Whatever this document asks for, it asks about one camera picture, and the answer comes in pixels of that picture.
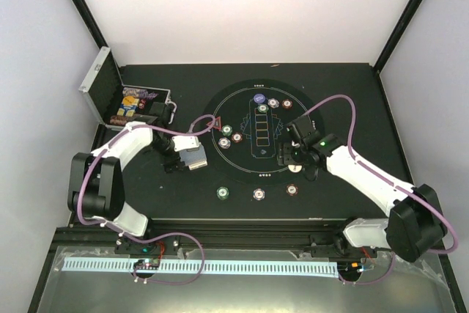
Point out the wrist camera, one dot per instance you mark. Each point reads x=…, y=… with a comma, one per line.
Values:
x=185, y=143
x=302, y=130

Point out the black aluminium rail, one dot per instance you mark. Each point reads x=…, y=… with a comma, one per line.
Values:
x=319, y=238

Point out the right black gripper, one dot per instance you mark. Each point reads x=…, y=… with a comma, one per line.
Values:
x=284, y=157

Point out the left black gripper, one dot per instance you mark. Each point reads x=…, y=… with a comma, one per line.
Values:
x=165, y=161

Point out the yellow blue card box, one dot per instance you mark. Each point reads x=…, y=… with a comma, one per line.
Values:
x=128, y=106

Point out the red triangular marker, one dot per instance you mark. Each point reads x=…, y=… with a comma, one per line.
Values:
x=214, y=123

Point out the aluminium poker case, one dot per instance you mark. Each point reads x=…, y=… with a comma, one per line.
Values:
x=102, y=90

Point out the blue playing card deck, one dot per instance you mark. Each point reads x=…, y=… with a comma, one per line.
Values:
x=194, y=159

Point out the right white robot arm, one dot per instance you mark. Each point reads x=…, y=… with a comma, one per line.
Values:
x=412, y=223

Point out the blue white poker chip stack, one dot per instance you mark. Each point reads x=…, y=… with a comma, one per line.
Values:
x=258, y=194

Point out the round black poker mat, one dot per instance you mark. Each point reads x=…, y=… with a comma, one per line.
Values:
x=253, y=161

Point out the purple chip row in case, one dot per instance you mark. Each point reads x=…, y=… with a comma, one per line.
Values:
x=139, y=93

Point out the orange black poker chip stack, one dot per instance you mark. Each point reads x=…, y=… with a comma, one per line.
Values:
x=292, y=189

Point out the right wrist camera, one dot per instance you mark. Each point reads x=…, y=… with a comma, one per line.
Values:
x=302, y=130

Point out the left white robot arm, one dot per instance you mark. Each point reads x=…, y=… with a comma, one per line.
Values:
x=96, y=187

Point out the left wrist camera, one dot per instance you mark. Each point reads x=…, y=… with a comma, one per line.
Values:
x=185, y=143

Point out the white slotted cable duct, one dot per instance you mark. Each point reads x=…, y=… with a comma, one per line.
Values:
x=207, y=267

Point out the green poker chip stack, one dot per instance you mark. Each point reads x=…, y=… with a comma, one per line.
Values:
x=222, y=193

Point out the blue chips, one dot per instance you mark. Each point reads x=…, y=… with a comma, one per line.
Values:
x=273, y=103
x=224, y=143

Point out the purple round button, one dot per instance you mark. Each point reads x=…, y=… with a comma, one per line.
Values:
x=259, y=98

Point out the brown chip row in case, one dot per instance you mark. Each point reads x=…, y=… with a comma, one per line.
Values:
x=118, y=120

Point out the white dealer button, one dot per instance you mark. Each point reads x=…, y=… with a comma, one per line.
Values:
x=295, y=168

